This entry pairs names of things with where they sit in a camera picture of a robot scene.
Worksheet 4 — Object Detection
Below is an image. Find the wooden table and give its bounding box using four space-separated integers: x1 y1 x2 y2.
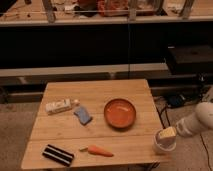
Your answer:
21 79 170 169

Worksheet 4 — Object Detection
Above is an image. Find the orange ceramic bowl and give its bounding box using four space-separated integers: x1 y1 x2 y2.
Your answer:
104 98 136 129

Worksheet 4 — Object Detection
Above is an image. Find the blue sponge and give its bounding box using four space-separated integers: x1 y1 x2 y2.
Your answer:
74 106 93 125

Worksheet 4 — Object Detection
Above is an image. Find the orange toy carrot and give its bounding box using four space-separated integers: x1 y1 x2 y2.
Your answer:
80 145 114 157

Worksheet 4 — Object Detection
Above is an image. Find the white ceramic cup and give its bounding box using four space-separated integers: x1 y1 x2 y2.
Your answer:
153 131 176 155

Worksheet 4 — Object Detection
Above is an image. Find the white tube box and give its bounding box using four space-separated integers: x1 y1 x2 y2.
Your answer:
45 98 80 115

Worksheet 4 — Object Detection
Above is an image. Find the black cable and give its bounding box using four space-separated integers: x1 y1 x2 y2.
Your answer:
198 132 213 164

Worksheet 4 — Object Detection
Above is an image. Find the black box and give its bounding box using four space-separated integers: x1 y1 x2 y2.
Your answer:
165 45 213 75

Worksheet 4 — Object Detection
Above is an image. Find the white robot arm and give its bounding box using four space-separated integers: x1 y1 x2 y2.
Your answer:
160 102 213 137

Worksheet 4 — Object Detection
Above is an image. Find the wooden shelf with clutter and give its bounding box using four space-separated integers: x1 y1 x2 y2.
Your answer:
0 0 213 27

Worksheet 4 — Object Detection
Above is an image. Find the black white striped block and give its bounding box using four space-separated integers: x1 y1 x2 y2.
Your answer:
42 144 74 167

